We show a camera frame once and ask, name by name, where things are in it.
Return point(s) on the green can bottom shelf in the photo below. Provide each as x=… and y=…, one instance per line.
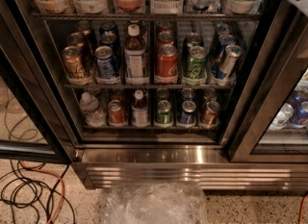
x=163, y=113

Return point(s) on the brown tea bottle bottom shelf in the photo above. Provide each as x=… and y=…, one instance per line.
x=140, y=109

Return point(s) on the brown tea bottle shelf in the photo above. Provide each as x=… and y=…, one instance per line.
x=140, y=109
x=135, y=56

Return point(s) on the stainless steel fridge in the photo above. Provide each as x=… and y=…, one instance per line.
x=242, y=153

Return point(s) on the blue can bottom shelf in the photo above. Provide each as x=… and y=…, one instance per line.
x=186, y=116

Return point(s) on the red can bottom shelf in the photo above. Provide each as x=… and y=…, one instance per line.
x=116, y=112

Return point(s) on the brown tea bottle middle shelf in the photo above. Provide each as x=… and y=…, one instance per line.
x=135, y=56

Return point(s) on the orange can bottom shelf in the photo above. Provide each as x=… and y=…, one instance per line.
x=209, y=115

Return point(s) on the clear water bottle bottom shelf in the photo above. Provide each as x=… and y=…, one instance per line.
x=91, y=109

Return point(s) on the gold can front middle shelf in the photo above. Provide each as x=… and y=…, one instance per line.
x=77, y=71

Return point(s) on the open fridge door left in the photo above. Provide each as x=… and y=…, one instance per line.
x=30, y=85

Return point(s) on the green white bottle top right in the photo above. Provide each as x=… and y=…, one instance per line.
x=242, y=6

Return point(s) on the red Coke can front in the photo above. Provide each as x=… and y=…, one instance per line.
x=166, y=69

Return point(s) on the green soda can front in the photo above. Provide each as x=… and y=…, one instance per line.
x=194, y=65

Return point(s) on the blue Pepsi can front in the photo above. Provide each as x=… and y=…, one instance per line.
x=106, y=63

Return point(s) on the blue silver slim can front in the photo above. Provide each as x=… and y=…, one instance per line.
x=231, y=54

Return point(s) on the clear plastic bag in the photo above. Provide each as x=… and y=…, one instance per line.
x=158, y=203

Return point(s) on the white can right compartment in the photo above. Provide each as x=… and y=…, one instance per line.
x=285, y=113

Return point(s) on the blue can right compartment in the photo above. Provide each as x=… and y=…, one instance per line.
x=300, y=115

